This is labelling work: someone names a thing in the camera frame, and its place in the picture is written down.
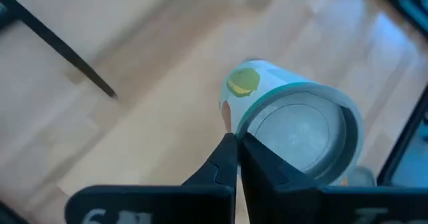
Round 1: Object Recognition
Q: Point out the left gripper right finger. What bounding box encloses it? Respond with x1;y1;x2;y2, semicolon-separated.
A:
241;132;428;224

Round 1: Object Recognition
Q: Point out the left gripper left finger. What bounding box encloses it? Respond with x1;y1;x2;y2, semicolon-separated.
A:
65;133;239;224

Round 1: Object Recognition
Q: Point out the white can with green print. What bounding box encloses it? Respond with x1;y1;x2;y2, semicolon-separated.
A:
219;59;365;187

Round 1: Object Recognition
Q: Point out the wooden shelf with black legs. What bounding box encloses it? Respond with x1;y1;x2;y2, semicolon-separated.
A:
0;0;118;100

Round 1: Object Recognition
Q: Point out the black aluminium table frame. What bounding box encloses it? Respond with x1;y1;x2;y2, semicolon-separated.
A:
369;0;428;188

